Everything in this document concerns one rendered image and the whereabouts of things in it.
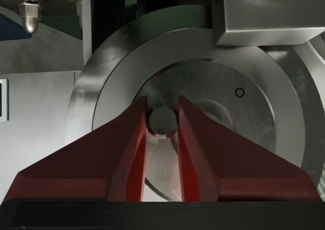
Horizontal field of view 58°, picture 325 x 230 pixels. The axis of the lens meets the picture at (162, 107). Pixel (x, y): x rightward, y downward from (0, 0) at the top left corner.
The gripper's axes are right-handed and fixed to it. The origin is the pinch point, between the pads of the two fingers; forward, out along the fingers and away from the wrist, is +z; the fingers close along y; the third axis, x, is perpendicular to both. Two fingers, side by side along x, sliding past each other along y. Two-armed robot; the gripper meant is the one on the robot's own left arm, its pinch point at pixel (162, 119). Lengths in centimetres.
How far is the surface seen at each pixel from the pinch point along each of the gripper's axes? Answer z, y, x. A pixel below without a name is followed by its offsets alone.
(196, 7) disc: 7.4, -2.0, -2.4
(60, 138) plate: 26.6, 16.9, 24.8
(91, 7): 7.9, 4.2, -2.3
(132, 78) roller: 3.9, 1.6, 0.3
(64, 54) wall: 316, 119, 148
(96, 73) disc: 4.8, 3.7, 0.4
